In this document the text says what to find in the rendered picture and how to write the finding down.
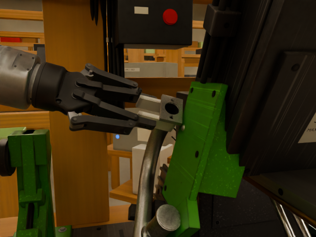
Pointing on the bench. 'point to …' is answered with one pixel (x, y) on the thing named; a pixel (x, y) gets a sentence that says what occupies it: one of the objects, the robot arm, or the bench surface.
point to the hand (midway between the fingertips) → (156, 113)
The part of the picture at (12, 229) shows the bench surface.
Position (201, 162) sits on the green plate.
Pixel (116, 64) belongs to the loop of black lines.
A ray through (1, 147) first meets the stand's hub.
